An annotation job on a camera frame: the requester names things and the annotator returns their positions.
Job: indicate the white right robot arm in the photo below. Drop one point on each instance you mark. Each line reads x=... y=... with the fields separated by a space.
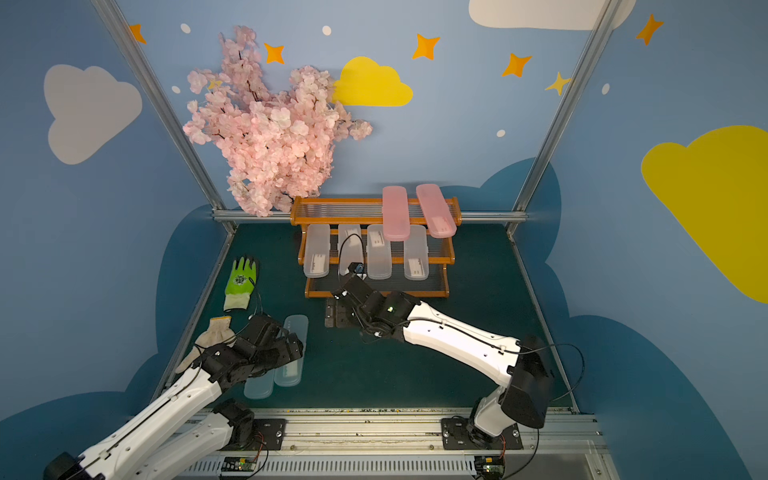
x=521 y=369

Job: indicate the left controller board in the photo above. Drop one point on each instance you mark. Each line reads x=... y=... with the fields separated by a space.
x=239 y=465

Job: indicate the controller board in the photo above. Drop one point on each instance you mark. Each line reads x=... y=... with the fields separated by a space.
x=239 y=465
x=489 y=468

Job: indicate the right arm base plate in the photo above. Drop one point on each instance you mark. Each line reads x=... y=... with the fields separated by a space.
x=458 y=434

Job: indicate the right controller board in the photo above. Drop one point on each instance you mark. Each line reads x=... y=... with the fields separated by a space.
x=489 y=468

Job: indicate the orange three-tier shelf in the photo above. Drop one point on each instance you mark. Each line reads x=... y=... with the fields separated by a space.
x=365 y=212

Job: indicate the white cotton glove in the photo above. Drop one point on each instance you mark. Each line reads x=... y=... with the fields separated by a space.
x=218 y=332

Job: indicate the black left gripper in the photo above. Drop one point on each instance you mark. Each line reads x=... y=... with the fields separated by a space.
x=287 y=346

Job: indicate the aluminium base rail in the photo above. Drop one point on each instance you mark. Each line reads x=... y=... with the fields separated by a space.
x=388 y=443

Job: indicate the pink cherry blossom tree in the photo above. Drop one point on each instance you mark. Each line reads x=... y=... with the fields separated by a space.
x=278 y=146

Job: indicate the pink pencil case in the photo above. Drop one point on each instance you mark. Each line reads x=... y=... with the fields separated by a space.
x=395 y=214
x=436 y=211

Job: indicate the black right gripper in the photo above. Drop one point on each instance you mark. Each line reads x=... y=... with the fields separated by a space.
x=352 y=285

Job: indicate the clear pencil case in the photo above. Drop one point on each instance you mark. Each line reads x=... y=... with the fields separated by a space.
x=317 y=251
x=350 y=247
x=416 y=260
x=379 y=255

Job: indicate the green work glove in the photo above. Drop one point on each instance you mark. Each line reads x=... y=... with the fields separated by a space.
x=241 y=283

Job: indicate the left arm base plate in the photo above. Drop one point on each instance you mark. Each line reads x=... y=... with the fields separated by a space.
x=267 y=433

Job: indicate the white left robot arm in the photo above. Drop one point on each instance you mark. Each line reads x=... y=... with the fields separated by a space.
x=146 y=447

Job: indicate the blue pencil case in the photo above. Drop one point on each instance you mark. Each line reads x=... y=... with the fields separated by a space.
x=290 y=375
x=258 y=388

